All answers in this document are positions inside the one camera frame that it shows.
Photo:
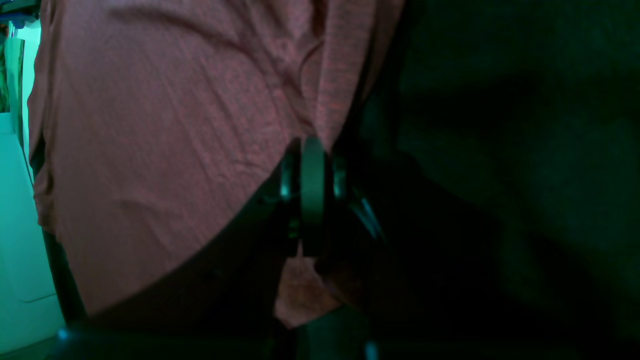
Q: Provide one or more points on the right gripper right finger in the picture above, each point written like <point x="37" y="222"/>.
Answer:
<point x="327" y="196"/>

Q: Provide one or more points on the red long-sleeve T-shirt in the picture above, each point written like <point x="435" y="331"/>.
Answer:
<point x="157" y="119"/>

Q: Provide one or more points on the white foam block left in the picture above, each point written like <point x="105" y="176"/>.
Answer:
<point x="29" y="310"/>

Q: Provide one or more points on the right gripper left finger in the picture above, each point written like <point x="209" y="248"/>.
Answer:
<point x="289" y="196"/>

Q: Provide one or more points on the black table cloth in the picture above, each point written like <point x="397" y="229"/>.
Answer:
<point x="498" y="146"/>

